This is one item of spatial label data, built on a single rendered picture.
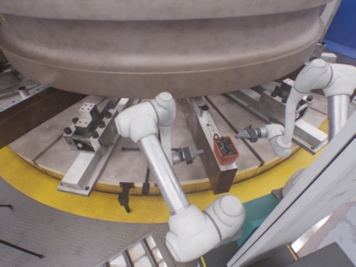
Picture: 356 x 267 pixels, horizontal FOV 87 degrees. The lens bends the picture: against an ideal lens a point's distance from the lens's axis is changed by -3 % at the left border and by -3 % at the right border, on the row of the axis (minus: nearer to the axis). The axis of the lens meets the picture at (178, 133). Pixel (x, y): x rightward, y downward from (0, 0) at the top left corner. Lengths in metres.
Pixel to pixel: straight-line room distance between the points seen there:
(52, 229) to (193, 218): 1.68
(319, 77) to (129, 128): 1.03
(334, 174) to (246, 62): 1.54
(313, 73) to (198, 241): 1.02
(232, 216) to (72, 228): 1.67
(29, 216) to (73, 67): 1.53
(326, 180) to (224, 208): 0.47
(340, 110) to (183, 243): 1.05
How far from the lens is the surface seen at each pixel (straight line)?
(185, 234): 0.90
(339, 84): 1.35
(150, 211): 2.10
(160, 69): 1.75
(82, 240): 2.17
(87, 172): 1.96
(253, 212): 1.27
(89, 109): 1.92
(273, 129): 1.65
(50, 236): 2.32
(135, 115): 0.93
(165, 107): 0.97
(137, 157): 2.08
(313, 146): 2.51
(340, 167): 0.55
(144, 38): 1.76
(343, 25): 6.51
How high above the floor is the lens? 1.92
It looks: 45 degrees down
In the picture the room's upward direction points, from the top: straight up
